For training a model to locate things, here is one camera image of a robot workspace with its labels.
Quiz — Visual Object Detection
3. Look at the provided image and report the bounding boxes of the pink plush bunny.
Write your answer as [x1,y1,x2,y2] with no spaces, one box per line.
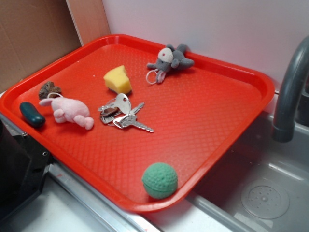
[39,97,94,130]

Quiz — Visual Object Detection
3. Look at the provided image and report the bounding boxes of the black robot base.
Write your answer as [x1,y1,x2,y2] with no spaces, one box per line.
[0,121,51,222]

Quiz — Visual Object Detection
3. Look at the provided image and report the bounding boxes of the red plastic tray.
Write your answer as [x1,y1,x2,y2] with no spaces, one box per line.
[0,35,275,213]

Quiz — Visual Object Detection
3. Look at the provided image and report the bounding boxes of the silver key bunch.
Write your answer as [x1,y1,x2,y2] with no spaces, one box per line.
[98,93,154,132]

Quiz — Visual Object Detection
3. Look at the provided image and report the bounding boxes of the yellow sponge wedge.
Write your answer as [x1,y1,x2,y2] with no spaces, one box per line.
[103,65,132,94]

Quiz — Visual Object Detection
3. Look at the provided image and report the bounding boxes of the grey plush mouse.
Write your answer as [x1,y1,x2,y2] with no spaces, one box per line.
[145,44,195,85]

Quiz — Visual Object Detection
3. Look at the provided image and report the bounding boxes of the green dimpled ball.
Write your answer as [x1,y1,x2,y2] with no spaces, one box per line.
[141,162,178,199]

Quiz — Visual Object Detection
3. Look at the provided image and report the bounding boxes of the brown rock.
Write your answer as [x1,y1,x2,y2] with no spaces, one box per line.
[38,81,62,100]

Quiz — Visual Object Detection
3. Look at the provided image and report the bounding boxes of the dark green oblong toy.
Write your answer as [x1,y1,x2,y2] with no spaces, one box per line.
[19,101,46,128]

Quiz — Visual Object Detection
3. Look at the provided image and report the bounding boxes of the grey sink basin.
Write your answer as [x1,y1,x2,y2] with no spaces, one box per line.
[188,113,309,232]

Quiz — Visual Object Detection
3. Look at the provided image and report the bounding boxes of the grey faucet spout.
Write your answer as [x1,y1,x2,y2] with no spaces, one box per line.
[271,37,309,143]

